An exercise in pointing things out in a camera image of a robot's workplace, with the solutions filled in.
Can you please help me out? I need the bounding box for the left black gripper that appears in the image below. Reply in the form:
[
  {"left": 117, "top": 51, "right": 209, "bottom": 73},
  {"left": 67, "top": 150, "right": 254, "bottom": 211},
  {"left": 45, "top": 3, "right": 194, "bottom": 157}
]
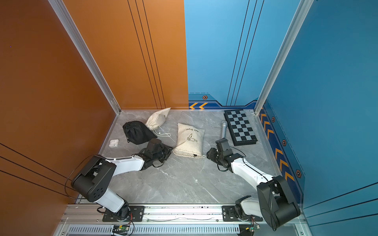
[{"left": 153, "top": 144, "right": 175, "bottom": 163}]

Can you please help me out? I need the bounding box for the beige printed drawstring pouch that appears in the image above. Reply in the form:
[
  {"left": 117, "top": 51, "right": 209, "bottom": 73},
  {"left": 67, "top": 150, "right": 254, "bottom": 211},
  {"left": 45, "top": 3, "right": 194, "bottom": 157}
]
[{"left": 173, "top": 123, "right": 205, "bottom": 158}]

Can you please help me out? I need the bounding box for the black drawstring pouch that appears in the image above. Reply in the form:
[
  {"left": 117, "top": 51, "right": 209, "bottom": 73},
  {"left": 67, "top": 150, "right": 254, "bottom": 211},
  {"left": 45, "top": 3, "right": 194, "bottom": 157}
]
[{"left": 123, "top": 121, "right": 157, "bottom": 145}]

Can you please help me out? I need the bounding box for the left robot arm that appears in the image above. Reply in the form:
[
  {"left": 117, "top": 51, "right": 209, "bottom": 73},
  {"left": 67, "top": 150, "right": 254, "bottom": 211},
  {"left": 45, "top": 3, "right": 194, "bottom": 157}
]
[{"left": 71, "top": 138, "right": 173, "bottom": 221}]

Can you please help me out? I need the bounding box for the grey microphone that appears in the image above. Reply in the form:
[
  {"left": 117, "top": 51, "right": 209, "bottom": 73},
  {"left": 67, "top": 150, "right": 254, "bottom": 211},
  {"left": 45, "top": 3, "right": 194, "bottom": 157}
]
[{"left": 221, "top": 121, "right": 228, "bottom": 139}]

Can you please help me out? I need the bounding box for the folded checkered chess board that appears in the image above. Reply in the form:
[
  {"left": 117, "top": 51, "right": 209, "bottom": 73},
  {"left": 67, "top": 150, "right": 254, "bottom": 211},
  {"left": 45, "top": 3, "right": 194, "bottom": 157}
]
[{"left": 224, "top": 110, "right": 258, "bottom": 146}]

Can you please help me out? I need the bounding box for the white earbuds case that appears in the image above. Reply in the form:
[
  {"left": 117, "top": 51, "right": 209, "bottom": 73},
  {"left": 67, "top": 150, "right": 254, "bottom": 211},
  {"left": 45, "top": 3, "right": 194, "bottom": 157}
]
[{"left": 109, "top": 139, "right": 119, "bottom": 148}]

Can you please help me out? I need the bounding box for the right green circuit board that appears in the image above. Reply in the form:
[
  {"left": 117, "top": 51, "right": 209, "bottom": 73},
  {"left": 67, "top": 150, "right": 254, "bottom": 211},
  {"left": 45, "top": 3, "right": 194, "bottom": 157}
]
[{"left": 237, "top": 224, "right": 260, "bottom": 236}]

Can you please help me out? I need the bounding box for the green circuit board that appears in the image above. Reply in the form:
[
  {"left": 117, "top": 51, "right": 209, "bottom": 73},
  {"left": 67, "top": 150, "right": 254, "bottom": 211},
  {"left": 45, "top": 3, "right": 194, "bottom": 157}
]
[
  {"left": 237, "top": 224, "right": 260, "bottom": 236},
  {"left": 112, "top": 225, "right": 131, "bottom": 236}
]

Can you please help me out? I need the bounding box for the left green circuit board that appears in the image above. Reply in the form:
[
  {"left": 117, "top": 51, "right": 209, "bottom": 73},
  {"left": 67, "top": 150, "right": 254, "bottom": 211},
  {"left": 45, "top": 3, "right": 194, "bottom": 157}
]
[{"left": 112, "top": 225, "right": 131, "bottom": 236}]

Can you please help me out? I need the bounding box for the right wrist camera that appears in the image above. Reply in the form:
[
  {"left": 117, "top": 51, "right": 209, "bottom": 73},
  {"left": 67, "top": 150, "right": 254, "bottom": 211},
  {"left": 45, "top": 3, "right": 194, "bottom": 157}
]
[{"left": 216, "top": 138, "right": 233, "bottom": 156}]

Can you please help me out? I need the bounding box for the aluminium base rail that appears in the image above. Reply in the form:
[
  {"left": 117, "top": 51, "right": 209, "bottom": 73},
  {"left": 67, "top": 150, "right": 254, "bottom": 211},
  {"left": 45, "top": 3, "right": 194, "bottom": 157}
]
[{"left": 54, "top": 204, "right": 312, "bottom": 236}]

